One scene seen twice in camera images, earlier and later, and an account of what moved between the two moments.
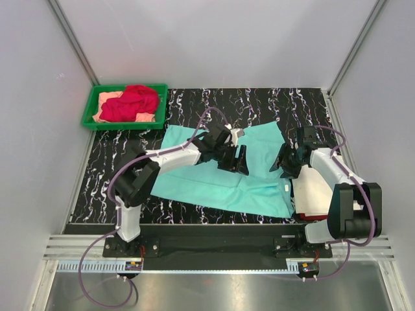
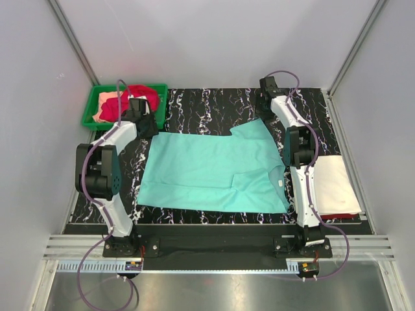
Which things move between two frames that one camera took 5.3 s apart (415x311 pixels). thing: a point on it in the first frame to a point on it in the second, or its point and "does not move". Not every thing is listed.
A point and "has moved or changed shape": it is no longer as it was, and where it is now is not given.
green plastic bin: [91, 102] does not move
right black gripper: [289, 172] to [268, 116]
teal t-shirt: [262, 190] has moved or changed shape
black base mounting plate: [216, 242] does not move
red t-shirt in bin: [136, 99] does not move
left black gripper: [233, 164] to [152, 130]
